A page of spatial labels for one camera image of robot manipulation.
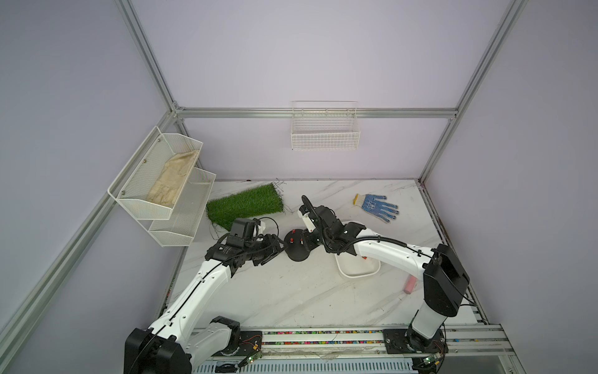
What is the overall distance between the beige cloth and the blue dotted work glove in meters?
0.75

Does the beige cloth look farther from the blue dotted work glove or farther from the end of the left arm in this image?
the blue dotted work glove

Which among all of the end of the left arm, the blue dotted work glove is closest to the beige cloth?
the end of the left arm

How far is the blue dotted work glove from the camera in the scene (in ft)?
3.59

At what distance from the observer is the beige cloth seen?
75 cm
